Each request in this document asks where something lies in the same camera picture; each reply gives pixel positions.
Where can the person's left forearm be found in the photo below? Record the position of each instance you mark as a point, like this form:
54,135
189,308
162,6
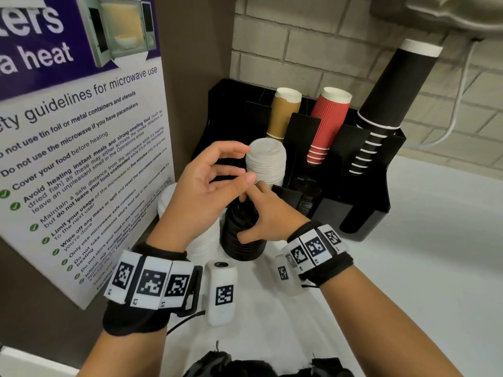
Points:
122,355

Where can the microwave safety poster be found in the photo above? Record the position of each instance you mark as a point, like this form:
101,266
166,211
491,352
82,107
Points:
78,153

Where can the stack of black paper cups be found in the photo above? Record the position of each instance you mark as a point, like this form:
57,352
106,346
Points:
397,90

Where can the person's right forearm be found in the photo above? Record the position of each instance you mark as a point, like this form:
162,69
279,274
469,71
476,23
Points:
385,321

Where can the black cup holder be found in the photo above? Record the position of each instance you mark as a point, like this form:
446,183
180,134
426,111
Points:
224,113

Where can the stack of red paper cups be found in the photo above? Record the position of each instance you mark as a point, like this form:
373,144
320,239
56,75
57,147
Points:
328,125

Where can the person's left hand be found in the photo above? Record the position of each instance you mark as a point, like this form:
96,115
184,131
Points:
188,208

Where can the person's right hand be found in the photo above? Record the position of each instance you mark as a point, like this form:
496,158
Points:
275,215

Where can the black wrist marker band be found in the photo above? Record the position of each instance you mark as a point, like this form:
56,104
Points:
338,266
125,323

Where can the black right wrist marker band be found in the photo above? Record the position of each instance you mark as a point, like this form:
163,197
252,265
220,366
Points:
338,266

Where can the stack of gold paper cups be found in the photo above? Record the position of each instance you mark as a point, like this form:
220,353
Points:
281,113

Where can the black chest harness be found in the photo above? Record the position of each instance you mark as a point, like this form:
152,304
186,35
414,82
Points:
220,369

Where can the black left wrist marker band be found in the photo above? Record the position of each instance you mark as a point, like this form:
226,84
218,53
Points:
125,323

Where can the grey wall-mounted appliance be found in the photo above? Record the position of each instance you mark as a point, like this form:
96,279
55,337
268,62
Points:
440,11

